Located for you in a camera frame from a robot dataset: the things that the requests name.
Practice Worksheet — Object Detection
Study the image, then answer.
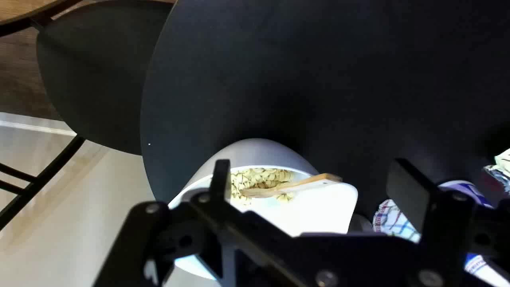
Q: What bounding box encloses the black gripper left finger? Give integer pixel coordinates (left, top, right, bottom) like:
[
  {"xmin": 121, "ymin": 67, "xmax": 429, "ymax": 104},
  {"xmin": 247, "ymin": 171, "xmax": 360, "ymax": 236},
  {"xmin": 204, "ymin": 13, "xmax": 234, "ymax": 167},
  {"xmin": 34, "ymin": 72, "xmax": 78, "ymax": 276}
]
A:
[{"xmin": 209, "ymin": 160, "xmax": 231, "ymax": 203}]

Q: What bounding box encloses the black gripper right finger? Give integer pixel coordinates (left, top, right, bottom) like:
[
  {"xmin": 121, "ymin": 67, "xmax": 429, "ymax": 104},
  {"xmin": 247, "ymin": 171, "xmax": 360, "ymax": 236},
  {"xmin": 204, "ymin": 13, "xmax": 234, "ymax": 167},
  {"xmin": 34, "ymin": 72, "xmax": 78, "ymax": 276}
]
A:
[{"xmin": 386, "ymin": 158, "xmax": 438, "ymax": 231}]

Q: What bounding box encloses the wooden spoon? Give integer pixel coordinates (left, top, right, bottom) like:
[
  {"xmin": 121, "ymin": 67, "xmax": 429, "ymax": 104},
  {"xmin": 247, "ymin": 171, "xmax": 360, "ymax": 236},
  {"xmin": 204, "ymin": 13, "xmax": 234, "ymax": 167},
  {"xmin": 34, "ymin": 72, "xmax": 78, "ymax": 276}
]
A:
[{"xmin": 241, "ymin": 174, "xmax": 343, "ymax": 198}]

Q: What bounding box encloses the white mixing bowl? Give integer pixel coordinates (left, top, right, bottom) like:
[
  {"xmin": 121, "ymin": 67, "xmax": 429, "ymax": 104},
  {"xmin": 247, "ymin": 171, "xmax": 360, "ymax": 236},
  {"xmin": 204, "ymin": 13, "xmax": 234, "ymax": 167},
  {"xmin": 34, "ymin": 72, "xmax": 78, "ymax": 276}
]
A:
[{"xmin": 167, "ymin": 137, "xmax": 360, "ymax": 282}]

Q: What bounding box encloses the checkered kitchen towel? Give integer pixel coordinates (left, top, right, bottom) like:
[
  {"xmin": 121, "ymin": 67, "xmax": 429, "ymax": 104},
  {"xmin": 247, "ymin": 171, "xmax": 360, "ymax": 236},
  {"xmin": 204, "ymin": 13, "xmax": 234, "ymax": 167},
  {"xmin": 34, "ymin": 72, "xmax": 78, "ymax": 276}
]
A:
[{"xmin": 371, "ymin": 148, "xmax": 510, "ymax": 287}]

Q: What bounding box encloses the round black table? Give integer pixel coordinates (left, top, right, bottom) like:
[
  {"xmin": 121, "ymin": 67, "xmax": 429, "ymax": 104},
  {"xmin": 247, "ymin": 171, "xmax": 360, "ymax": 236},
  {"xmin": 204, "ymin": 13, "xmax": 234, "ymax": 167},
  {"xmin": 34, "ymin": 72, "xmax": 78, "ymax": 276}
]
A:
[{"xmin": 142, "ymin": 0, "xmax": 510, "ymax": 211}]

